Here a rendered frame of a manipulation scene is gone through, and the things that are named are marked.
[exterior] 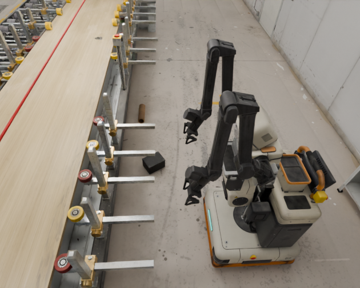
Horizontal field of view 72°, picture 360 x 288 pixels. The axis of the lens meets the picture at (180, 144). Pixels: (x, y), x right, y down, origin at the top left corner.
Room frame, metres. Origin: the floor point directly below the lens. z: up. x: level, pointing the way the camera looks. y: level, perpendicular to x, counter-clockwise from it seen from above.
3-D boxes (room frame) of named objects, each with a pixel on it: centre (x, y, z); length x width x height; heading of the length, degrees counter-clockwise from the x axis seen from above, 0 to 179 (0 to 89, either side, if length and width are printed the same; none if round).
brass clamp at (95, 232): (0.61, 0.43, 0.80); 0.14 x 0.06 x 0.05; 6
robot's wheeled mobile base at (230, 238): (0.98, -0.61, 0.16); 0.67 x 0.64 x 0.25; 96
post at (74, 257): (0.33, 0.40, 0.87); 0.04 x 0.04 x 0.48; 6
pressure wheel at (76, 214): (0.61, 0.53, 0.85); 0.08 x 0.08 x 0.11
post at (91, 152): (0.83, 0.46, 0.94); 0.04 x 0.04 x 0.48; 6
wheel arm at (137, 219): (0.63, 0.34, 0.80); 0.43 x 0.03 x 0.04; 96
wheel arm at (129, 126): (1.38, 0.42, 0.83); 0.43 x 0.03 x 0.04; 96
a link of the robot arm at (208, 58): (1.15, -0.14, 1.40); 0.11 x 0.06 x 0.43; 6
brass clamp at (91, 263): (0.36, 0.40, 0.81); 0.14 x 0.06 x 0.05; 6
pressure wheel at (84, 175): (0.86, 0.56, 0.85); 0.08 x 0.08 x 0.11
